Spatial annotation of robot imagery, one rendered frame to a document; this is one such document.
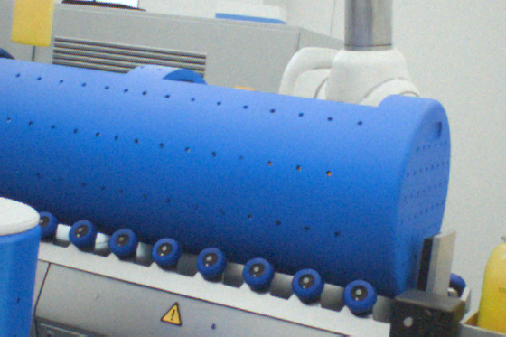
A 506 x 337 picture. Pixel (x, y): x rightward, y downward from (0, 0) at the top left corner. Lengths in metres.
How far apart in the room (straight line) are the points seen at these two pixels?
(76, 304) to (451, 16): 3.06
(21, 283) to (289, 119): 0.42
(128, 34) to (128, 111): 2.00
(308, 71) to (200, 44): 1.24
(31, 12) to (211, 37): 1.58
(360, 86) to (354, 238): 0.67
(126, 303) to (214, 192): 0.23
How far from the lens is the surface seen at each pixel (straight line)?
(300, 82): 1.95
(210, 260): 1.27
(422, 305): 1.04
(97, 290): 1.37
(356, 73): 1.79
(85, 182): 1.35
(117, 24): 3.34
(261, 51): 3.06
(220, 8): 3.30
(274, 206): 1.19
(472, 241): 4.15
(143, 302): 1.32
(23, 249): 1.02
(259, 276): 1.24
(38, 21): 1.63
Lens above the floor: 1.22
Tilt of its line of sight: 4 degrees down
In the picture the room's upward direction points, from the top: 7 degrees clockwise
